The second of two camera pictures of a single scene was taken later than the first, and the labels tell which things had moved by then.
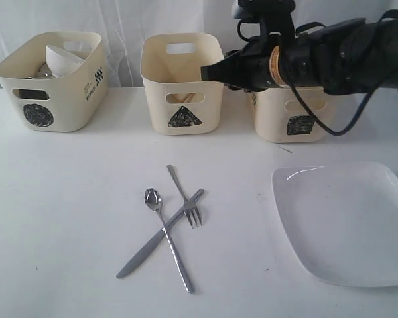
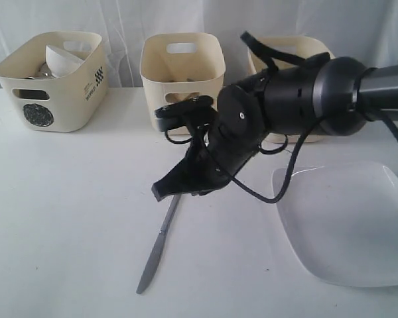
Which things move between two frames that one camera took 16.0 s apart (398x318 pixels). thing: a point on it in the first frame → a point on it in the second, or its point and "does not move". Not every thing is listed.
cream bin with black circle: x=76 y=101 does not move
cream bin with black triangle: x=180 y=102 does not move
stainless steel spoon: x=153 y=200 → x=177 y=97
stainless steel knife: x=160 y=233 → x=154 y=258
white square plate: x=350 y=222 does not move
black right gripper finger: x=233 y=71 → x=194 y=173
